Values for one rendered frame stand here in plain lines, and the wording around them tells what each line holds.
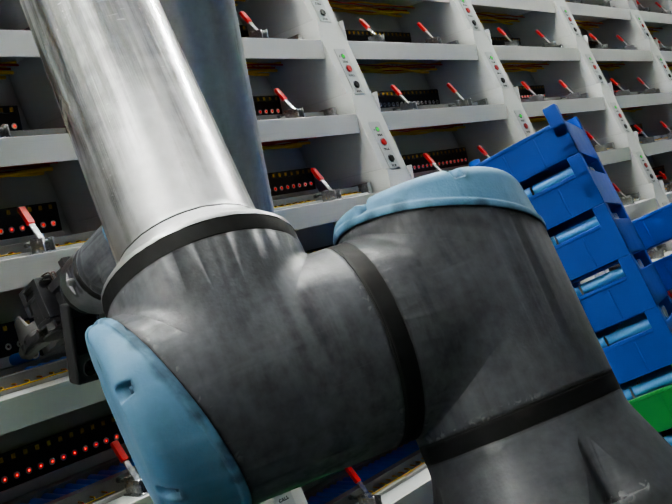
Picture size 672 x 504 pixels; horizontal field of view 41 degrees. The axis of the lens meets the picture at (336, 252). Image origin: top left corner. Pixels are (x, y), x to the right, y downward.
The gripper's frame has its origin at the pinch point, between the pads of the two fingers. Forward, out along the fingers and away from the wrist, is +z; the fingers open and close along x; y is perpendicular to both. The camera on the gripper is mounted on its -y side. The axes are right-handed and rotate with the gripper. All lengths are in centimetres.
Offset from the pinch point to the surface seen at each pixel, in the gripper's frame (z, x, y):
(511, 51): -8, -184, 51
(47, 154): -7.9, -11.3, 29.7
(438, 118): -7, -127, 30
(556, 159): -66, -49, -10
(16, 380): -2.0, 5.4, -3.4
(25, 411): -6.0, 8.0, -8.9
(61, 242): -1.2, -11.6, 16.9
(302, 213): -7, -62, 12
